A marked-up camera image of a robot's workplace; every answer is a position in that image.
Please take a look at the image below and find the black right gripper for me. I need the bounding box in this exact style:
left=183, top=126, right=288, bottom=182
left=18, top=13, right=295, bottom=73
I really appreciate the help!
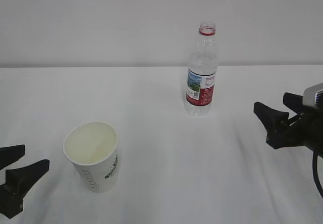
left=253, top=92, right=322, bottom=157

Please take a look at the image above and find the black right camera cable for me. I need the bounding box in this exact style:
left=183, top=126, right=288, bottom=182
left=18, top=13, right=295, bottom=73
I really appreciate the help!
left=312, top=151, right=323, bottom=198

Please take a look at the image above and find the white paper cup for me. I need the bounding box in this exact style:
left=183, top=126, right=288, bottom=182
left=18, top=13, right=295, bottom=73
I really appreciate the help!
left=63, top=122, right=120, bottom=193

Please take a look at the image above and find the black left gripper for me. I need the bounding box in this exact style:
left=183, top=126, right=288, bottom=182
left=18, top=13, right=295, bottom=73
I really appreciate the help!
left=0, top=144, right=50, bottom=219

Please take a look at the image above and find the clear plastic water bottle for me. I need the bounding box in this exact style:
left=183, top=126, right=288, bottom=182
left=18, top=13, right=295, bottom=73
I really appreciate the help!
left=185, top=22, right=218, bottom=116

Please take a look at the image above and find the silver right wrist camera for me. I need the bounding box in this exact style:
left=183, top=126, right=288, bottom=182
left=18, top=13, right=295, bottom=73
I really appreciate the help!
left=302, top=83, right=323, bottom=109

